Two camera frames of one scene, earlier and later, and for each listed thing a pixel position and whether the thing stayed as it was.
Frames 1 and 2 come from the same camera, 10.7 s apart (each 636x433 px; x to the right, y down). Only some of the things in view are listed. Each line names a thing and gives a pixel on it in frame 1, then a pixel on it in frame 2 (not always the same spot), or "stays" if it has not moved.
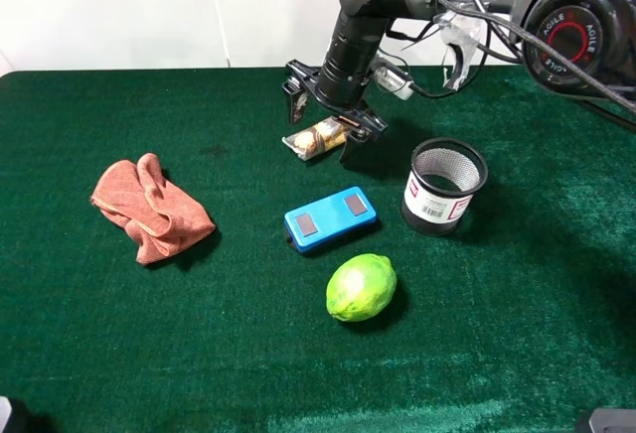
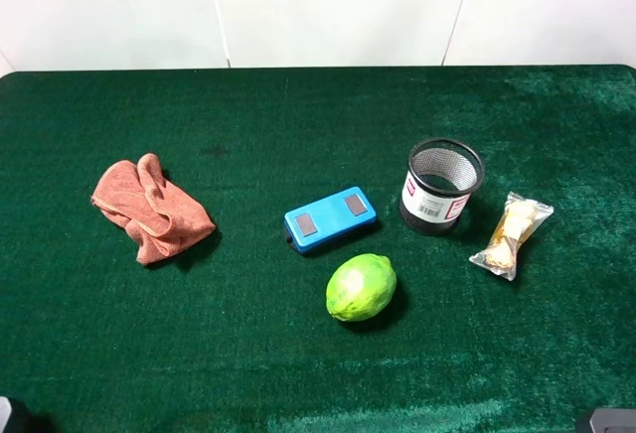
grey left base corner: (5, 411) stays
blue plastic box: (327, 218) stays
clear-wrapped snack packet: (317, 139) to (522, 216)
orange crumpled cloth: (158, 217) stays
